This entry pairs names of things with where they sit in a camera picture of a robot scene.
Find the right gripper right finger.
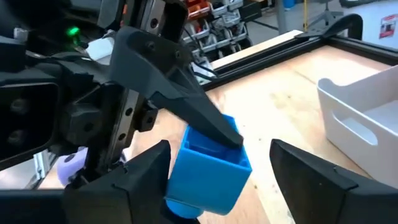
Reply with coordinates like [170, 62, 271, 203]
[269, 139, 398, 224]

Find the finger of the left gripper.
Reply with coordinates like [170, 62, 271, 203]
[109, 26, 244, 149]

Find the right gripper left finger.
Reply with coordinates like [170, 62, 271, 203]
[63, 139, 172, 224]

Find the large blue toy block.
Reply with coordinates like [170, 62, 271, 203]
[164, 114, 252, 219]

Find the purple foam die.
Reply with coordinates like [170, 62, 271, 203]
[57, 146, 90, 187]

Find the shelf with parts bins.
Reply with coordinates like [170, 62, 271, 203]
[182, 0, 262, 62]

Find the white plastic bin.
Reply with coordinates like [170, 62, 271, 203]
[317, 65, 398, 190]

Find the swivel office chair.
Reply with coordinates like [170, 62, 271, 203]
[306, 0, 345, 29]

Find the black aluminium table frame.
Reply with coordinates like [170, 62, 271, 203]
[201, 14, 398, 91]

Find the yellow cord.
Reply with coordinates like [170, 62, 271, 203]
[302, 0, 309, 32]

